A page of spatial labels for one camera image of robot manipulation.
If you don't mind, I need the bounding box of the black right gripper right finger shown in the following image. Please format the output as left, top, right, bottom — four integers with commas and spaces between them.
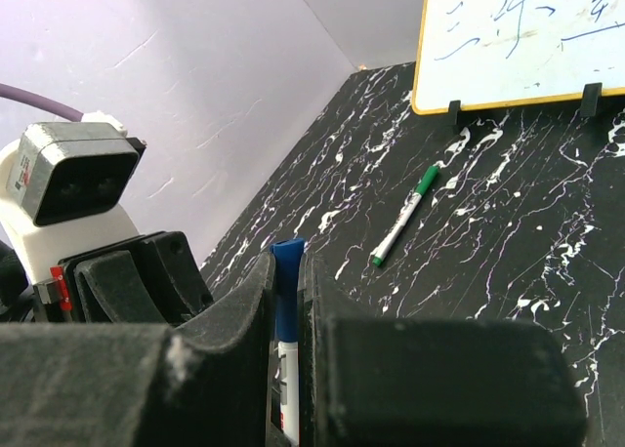
298, 254, 588, 446

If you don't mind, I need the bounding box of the green whiteboard pen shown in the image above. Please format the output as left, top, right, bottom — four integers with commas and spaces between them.
372, 186, 425, 266

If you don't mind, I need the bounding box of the small yellow-framed whiteboard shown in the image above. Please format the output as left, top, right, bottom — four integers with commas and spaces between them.
411, 0, 624, 115

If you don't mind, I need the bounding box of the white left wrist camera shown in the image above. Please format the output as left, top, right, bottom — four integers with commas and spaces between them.
1, 122, 146, 283

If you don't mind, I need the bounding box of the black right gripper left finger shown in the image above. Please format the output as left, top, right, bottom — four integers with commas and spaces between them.
1, 252, 274, 446

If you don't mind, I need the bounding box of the blue pen cap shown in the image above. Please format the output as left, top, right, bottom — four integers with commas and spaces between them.
270, 238, 305, 343

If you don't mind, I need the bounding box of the green pen cap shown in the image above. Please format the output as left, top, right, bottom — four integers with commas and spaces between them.
415, 165, 438, 196

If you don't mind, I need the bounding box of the blue whiteboard pen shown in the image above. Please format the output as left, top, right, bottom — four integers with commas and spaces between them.
277, 342, 300, 446

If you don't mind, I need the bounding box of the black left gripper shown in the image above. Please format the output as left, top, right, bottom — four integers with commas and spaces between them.
1, 231, 213, 325

